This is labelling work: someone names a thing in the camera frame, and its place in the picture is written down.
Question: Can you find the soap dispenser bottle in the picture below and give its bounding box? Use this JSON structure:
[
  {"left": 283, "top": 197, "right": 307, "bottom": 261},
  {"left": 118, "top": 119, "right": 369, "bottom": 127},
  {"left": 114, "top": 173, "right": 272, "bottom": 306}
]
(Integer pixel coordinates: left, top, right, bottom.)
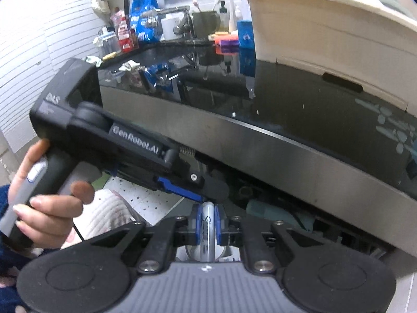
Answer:
[{"left": 218, "top": 0, "right": 229, "bottom": 32}]

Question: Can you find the white mug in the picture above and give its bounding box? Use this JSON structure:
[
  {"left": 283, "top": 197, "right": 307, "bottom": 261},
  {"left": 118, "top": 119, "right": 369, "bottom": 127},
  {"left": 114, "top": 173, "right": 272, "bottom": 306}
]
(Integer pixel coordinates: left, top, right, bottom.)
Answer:
[{"left": 161, "top": 17, "right": 182, "bottom": 41}]

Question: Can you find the black Sharpie marker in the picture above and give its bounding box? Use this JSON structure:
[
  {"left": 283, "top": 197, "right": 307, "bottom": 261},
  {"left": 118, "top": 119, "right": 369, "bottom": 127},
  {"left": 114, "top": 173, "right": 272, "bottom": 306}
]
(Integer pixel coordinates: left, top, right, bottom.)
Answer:
[{"left": 199, "top": 201, "right": 216, "bottom": 263}]

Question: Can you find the olive green mug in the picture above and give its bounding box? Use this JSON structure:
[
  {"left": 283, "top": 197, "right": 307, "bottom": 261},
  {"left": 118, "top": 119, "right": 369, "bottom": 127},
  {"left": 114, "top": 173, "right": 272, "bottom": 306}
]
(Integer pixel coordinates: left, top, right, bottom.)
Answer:
[{"left": 192, "top": 11, "right": 220, "bottom": 40}]

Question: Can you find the beige plastic storage box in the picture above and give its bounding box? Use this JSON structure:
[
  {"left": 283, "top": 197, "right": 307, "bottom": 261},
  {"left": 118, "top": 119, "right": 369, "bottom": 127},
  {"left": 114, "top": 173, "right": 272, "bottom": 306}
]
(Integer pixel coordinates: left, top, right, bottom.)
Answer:
[{"left": 248, "top": 0, "right": 416, "bottom": 114}]

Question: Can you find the chrome sink faucet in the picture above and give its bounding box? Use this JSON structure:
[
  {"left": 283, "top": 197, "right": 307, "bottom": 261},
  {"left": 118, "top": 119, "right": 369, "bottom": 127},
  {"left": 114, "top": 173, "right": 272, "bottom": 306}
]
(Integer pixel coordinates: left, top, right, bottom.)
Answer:
[{"left": 140, "top": 6, "right": 194, "bottom": 41}]

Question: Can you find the red snack package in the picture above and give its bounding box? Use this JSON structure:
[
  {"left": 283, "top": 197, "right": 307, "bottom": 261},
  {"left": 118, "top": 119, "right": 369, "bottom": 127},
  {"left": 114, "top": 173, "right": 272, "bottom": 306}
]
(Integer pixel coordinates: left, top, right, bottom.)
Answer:
[{"left": 111, "top": 10, "right": 135, "bottom": 53}]

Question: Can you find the blue cookie monster box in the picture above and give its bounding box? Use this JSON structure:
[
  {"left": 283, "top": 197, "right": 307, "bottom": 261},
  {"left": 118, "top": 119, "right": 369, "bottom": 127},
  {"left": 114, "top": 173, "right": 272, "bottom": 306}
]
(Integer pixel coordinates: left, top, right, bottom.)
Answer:
[{"left": 237, "top": 21, "right": 255, "bottom": 49}]

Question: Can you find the blue Oreo snack bag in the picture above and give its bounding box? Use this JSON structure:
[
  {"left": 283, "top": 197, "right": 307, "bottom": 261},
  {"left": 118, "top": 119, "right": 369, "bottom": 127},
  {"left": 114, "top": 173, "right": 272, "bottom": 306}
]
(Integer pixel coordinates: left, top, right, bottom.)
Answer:
[{"left": 130, "top": 0, "right": 160, "bottom": 43}]

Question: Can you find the person's left hand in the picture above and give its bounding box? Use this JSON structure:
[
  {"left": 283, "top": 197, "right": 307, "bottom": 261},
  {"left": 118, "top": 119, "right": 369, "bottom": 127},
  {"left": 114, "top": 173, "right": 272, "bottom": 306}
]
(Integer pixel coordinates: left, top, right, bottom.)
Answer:
[{"left": 8, "top": 139, "right": 95, "bottom": 249}]

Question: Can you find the steel countertop with black top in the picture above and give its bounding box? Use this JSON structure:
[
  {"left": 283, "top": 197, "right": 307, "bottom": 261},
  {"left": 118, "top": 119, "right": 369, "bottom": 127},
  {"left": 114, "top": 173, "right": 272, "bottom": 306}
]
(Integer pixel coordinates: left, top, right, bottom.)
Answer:
[{"left": 96, "top": 43, "right": 417, "bottom": 258}]

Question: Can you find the purple soap box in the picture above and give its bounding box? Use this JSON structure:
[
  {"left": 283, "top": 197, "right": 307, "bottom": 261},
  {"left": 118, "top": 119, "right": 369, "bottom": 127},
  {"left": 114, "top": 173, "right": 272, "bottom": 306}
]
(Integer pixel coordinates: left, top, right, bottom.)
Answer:
[{"left": 218, "top": 38, "right": 240, "bottom": 47}]

